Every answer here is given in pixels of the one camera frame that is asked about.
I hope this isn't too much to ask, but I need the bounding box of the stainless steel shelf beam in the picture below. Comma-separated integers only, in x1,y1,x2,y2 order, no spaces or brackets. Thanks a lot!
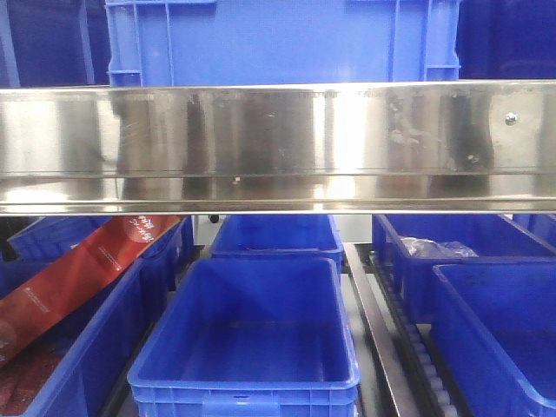
1,80,555,215

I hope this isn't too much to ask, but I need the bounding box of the large blue crate upper shelf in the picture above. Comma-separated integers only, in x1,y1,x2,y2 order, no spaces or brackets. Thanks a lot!
105,1,460,87

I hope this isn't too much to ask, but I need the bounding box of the blue bin rear centre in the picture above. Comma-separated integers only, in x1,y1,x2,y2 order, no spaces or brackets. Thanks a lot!
210,215,343,271

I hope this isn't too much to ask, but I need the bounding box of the blue bin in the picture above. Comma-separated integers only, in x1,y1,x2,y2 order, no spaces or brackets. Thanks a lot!
210,215,343,271
372,215,555,324
128,258,360,416
7,216,194,291
432,262,555,416
0,255,147,417

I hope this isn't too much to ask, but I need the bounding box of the blue bin front centre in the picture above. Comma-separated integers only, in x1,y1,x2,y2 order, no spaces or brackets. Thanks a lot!
128,258,360,416

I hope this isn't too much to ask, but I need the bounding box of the clear plastic bag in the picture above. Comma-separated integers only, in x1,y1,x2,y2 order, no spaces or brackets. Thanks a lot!
401,236,479,259

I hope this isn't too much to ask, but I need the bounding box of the blue bin rear right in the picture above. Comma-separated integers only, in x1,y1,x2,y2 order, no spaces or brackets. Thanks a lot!
372,215,555,324

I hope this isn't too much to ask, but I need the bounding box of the blue bin front right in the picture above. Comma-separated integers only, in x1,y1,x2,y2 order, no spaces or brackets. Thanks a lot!
432,262,555,416

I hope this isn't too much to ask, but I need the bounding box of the blue bin rear left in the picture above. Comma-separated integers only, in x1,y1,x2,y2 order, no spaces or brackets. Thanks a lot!
7,216,194,291

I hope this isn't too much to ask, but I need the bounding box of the blue bin front left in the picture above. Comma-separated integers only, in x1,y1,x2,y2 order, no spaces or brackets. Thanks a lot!
0,255,147,417

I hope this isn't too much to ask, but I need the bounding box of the red printed package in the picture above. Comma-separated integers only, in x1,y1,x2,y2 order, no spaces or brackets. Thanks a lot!
1,215,182,367

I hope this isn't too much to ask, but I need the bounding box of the dark blue crate upper right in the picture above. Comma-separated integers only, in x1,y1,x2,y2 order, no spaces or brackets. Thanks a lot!
456,1,555,79

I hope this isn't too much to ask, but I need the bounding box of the dark blue crate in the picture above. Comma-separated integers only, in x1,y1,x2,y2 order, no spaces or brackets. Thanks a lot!
456,1,555,79
1,1,110,88

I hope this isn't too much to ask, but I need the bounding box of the dark blue crate upper left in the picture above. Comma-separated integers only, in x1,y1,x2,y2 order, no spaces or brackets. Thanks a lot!
1,1,110,88

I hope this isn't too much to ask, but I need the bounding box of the steel roller track rail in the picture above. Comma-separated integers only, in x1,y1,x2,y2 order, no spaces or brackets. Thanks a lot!
342,243,470,416

